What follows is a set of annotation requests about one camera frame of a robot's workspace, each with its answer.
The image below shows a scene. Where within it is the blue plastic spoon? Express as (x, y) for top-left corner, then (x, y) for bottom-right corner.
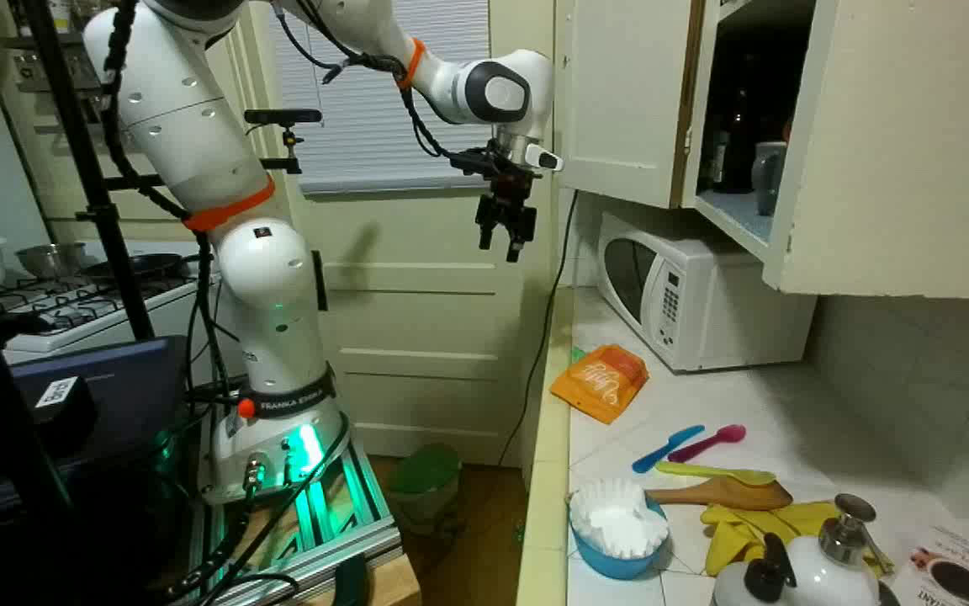
(628, 421), (711, 479)

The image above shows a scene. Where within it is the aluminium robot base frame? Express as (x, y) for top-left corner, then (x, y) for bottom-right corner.
(174, 432), (426, 606)

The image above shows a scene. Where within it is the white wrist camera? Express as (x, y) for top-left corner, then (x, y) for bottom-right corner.
(518, 137), (570, 177)

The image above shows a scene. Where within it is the black tripod pole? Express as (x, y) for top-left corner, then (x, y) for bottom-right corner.
(8, 0), (157, 342)

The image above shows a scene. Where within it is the blue bowl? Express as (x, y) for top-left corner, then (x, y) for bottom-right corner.
(564, 479), (675, 581)

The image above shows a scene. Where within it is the black box white label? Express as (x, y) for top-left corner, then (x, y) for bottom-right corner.
(27, 375), (103, 453)

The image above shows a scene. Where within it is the paper with coffee print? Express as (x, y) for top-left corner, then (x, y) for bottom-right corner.
(906, 516), (969, 606)

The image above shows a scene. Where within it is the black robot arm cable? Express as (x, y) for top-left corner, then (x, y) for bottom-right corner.
(271, 0), (461, 163)

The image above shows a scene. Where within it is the blue box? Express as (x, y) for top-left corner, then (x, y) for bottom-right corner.
(0, 333), (192, 532)

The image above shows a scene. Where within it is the cream wall cabinet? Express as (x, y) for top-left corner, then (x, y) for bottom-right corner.
(680, 0), (969, 303)

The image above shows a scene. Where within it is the white window blind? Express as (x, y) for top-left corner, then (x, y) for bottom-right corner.
(267, 0), (495, 203)

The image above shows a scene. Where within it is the white microwave oven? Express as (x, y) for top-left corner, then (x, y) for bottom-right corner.
(595, 210), (820, 377)

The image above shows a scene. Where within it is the pink plastic spoon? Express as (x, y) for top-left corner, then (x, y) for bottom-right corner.
(666, 421), (751, 469)

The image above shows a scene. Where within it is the white coffee filter stack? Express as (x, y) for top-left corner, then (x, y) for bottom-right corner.
(570, 479), (673, 563)

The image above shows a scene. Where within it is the grey cup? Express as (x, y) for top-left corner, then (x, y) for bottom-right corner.
(751, 137), (791, 218)

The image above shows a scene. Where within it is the silver kettle black handle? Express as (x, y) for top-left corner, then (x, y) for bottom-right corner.
(711, 529), (906, 606)

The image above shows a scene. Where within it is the green plastic bucket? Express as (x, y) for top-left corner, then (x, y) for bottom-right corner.
(382, 440), (468, 532)

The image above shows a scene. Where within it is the gas stove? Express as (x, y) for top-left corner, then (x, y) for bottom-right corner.
(0, 250), (202, 368)

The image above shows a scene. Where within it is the yellow banana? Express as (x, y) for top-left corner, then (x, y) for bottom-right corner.
(695, 497), (848, 580)

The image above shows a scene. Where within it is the cream cabinet door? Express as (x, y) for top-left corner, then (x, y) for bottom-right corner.
(556, 0), (701, 213)

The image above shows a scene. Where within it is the yellow plastic spoon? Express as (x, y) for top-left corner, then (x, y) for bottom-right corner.
(652, 457), (782, 489)

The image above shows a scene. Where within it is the orange snack packet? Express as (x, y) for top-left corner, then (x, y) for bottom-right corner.
(549, 340), (652, 429)

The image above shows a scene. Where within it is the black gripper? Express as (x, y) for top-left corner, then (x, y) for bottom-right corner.
(449, 143), (540, 266)

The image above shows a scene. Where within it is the cream panel door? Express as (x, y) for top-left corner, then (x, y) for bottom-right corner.
(292, 190), (563, 464)

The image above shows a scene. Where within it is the black camera on stand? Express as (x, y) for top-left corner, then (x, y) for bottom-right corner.
(241, 103), (326, 177)

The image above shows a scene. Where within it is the black hanging power cable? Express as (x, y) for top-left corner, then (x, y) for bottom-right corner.
(499, 193), (582, 469)

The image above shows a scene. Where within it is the dark bottle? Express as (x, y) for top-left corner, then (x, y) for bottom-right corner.
(704, 64), (761, 195)

